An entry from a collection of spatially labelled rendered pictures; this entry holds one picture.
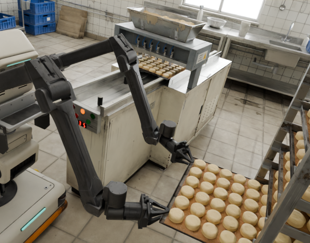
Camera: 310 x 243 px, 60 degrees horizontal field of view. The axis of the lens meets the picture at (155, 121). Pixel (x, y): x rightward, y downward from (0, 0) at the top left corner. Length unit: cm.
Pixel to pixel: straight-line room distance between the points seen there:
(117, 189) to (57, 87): 35
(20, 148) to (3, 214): 47
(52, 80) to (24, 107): 61
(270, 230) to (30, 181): 159
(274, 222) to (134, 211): 41
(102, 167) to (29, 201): 48
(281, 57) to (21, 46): 400
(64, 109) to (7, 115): 57
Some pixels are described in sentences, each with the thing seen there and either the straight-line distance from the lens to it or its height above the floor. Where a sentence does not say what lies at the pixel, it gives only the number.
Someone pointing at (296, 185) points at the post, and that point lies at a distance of 68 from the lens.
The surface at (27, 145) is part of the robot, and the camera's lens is 156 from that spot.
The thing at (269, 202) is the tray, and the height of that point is 104.
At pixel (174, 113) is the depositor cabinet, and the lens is 218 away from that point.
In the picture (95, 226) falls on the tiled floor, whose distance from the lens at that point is 208.
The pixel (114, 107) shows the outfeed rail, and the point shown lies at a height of 87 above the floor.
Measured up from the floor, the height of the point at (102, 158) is 51.
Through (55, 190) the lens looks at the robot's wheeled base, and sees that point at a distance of 193.
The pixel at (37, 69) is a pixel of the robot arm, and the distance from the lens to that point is 82.
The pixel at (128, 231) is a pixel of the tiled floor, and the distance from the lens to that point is 208.
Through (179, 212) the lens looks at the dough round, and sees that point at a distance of 94.
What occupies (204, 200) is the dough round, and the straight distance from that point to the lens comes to 101.
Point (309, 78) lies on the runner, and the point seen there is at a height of 142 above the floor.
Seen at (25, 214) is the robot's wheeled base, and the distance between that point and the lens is 183.
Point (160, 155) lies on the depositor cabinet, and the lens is 244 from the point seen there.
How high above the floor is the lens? 166
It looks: 30 degrees down
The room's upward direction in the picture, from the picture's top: 11 degrees clockwise
